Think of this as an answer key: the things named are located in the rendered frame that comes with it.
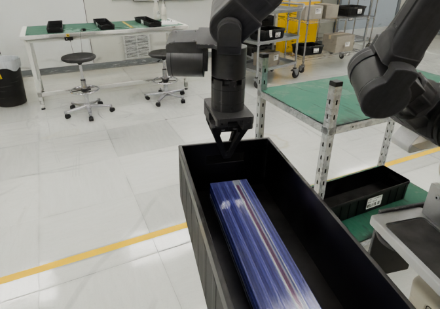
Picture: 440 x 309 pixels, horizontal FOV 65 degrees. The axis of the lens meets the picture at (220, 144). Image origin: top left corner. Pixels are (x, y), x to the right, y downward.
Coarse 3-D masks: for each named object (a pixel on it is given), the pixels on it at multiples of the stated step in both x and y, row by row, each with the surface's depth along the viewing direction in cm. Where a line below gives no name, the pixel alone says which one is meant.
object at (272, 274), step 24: (216, 192) 60; (240, 192) 60; (240, 216) 54; (264, 216) 54; (240, 240) 49; (264, 240) 49; (240, 264) 46; (264, 264) 45; (288, 264) 45; (264, 288) 42; (288, 288) 42
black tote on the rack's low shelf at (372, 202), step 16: (352, 176) 177; (368, 176) 183; (384, 176) 186; (400, 176) 177; (336, 192) 177; (352, 192) 180; (368, 192) 180; (384, 192) 167; (400, 192) 173; (336, 208) 154; (352, 208) 160; (368, 208) 165
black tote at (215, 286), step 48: (192, 144) 61; (240, 144) 63; (192, 192) 48; (288, 192) 57; (192, 240) 52; (288, 240) 54; (336, 240) 44; (240, 288) 46; (336, 288) 45; (384, 288) 35
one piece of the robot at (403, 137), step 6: (402, 126) 65; (396, 132) 66; (402, 132) 65; (408, 132) 64; (414, 132) 63; (396, 138) 65; (402, 138) 64; (408, 138) 63; (414, 138) 62; (396, 144) 66; (402, 144) 64; (408, 144) 63; (408, 150) 63; (414, 150) 63; (420, 150) 63
